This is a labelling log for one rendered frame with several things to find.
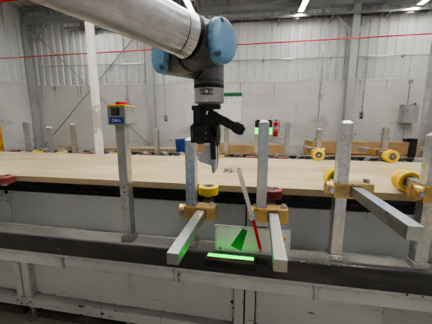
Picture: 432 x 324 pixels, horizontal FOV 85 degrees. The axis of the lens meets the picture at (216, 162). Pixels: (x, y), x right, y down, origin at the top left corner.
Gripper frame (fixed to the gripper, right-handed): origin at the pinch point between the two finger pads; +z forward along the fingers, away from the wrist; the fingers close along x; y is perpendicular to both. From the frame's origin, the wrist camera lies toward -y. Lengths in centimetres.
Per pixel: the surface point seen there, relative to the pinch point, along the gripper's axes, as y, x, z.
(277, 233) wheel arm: -18.8, 10.5, 15.2
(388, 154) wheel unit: -96, -96, 6
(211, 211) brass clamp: 2.5, -5.2, 16.5
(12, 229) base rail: 91, -6, 31
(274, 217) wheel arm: -18.7, -0.7, 15.2
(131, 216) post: 34.6, -7.1, 21.5
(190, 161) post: 10.1, -6.0, -1.4
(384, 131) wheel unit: -101, -115, -8
